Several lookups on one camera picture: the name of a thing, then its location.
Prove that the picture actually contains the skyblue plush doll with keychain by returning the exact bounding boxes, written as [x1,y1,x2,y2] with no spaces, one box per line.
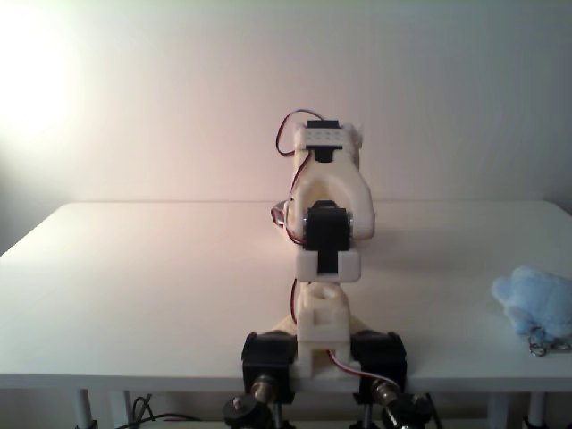
[491,265,572,358]

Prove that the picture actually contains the white ceramic bowl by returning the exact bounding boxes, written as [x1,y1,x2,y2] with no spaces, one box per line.
[270,201,288,230]

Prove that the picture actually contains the black table clamp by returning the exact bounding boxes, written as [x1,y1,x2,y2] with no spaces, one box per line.
[350,330,408,406]
[240,330,299,406]

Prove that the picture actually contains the white table leg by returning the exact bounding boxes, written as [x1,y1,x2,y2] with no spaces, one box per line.
[486,392,510,422]
[529,392,550,429]
[73,389,94,429]
[109,391,130,429]

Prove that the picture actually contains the red white servo cable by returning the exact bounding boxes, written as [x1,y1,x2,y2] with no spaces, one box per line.
[326,349,400,391]

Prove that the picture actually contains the black tripod mount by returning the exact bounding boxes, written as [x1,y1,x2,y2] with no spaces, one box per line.
[222,394,274,429]
[382,392,442,429]

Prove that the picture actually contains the black floor cable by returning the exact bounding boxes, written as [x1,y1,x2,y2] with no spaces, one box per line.
[127,395,200,428]

